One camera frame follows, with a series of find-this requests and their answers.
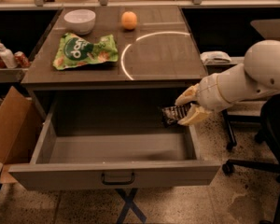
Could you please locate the orange fruit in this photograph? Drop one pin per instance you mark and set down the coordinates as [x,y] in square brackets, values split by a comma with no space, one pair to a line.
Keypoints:
[128,20]

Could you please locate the brown cardboard box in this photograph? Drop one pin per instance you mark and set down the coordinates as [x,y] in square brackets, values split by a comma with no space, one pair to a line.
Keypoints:
[20,126]

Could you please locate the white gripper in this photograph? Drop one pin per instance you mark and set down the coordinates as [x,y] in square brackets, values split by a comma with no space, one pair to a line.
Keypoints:
[209,92]

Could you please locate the grey side shelf right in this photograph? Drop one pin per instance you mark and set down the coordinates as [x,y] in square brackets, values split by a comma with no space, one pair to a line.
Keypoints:
[218,67]

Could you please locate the white folded cloth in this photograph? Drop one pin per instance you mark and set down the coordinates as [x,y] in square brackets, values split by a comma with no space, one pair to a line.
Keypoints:
[210,57]

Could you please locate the grey side shelf left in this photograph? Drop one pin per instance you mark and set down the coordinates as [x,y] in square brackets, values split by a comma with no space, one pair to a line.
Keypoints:
[12,75]

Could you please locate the grey side shelf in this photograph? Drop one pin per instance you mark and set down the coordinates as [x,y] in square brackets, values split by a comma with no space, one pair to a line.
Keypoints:
[218,67]
[12,75]

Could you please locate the white bowl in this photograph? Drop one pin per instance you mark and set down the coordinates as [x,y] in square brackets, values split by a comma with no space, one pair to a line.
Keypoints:
[80,21]

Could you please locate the black rxbar chocolate bar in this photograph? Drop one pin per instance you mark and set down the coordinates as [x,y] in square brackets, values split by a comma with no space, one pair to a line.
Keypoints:
[173,114]

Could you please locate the grey open top drawer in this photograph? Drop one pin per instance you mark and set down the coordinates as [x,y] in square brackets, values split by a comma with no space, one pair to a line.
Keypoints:
[73,153]

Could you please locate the green chip bag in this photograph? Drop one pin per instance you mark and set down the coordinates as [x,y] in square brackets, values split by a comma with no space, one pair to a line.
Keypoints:
[75,51]

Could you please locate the grey drawer cabinet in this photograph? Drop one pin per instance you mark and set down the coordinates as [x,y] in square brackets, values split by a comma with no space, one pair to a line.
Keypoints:
[157,61]

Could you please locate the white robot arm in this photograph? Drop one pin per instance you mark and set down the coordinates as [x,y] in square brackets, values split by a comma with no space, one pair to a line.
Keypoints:
[256,77]

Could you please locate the black drawer handle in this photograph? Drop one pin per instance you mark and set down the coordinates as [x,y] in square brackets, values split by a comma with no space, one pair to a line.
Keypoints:
[111,180]

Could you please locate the white pump bottle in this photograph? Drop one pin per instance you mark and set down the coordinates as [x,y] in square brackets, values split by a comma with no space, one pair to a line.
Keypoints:
[7,56]

